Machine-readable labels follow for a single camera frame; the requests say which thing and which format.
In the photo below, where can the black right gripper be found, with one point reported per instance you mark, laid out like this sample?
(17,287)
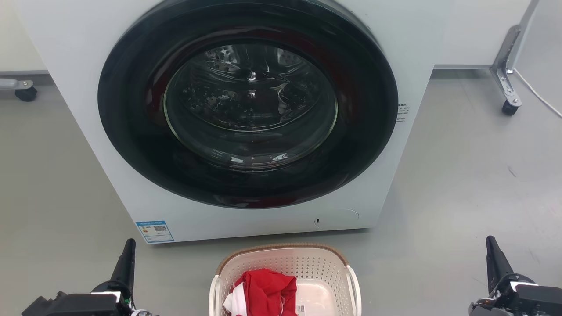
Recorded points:
(531,300)

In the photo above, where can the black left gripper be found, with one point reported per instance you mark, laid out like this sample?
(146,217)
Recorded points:
(88,305)

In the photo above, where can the white perforated laundry basket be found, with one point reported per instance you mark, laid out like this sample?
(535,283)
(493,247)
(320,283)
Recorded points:
(311,265)

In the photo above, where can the blue energy label sticker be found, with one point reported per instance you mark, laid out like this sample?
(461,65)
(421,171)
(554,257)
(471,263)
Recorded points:
(154,231)

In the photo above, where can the white garment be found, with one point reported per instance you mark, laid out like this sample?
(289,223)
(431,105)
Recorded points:
(235,303)

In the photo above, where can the red garment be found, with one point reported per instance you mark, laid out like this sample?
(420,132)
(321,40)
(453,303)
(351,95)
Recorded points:
(268,289)

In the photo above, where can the black round washer door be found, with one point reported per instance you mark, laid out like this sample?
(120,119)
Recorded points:
(127,114)

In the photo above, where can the black caster wheel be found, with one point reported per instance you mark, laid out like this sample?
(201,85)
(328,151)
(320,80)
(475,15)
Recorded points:
(26,94)
(509,108)

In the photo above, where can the white front-load washing machine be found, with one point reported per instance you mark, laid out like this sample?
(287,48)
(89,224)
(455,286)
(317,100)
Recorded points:
(70,52)

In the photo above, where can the white partition panel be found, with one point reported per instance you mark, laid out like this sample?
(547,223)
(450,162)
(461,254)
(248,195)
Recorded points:
(17,39)
(478,35)

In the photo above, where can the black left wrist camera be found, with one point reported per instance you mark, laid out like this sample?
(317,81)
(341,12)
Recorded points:
(39,307)

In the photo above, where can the tall grey metal frame leg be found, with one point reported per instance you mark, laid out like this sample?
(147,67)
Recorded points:
(507,61)

